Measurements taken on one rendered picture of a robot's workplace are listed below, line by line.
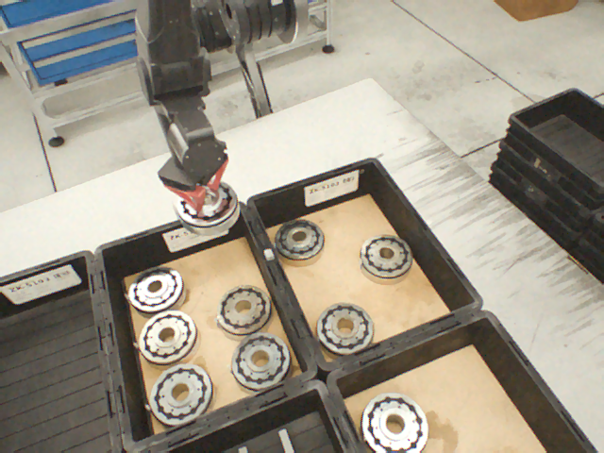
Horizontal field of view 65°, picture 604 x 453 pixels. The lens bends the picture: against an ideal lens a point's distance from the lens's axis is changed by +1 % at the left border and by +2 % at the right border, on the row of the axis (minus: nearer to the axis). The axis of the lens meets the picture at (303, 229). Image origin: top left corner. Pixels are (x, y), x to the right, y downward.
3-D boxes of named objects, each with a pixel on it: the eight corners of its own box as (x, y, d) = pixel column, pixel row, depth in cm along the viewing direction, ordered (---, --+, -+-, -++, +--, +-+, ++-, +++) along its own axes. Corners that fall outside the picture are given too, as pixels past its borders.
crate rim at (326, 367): (244, 206, 98) (243, 197, 96) (375, 162, 104) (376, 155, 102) (322, 380, 74) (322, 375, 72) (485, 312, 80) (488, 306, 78)
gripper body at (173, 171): (229, 150, 76) (221, 113, 70) (194, 194, 70) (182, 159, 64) (194, 140, 78) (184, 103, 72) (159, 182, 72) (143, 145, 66)
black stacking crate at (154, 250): (116, 280, 99) (94, 248, 90) (250, 234, 105) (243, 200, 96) (151, 475, 76) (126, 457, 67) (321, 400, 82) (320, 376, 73)
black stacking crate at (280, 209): (252, 234, 105) (244, 200, 96) (371, 192, 111) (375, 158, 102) (323, 399, 82) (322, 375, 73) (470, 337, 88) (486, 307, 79)
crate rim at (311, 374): (97, 254, 92) (92, 246, 90) (244, 206, 98) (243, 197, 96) (130, 461, 68) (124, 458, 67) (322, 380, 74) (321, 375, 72)
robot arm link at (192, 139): (200, 41, 62) (133, 52, 59) (235, 88, 55) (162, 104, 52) (208, 117, 71) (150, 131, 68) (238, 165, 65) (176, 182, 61)
